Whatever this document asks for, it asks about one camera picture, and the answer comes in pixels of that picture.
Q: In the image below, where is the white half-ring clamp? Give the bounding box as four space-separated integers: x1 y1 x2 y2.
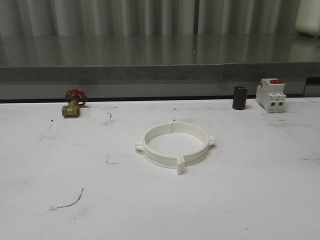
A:
135 120 188 175
171 120 216 175

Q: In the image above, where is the dark brown cylindrical capacitor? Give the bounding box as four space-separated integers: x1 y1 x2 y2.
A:
232 86 248 110

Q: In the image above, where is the brass valve red handwheel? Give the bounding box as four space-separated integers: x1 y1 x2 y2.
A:
61 88 88 118

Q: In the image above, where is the grey stone countertop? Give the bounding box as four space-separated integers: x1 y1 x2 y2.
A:
0 33 320 102

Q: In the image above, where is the grey pleated curtain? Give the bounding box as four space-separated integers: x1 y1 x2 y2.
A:
0 0 300 37

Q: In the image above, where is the white rice cooker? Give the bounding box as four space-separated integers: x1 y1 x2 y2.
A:
294 0 320 37

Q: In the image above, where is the white circuit breaker red switch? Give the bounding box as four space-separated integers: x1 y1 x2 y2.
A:
255 78 287 113

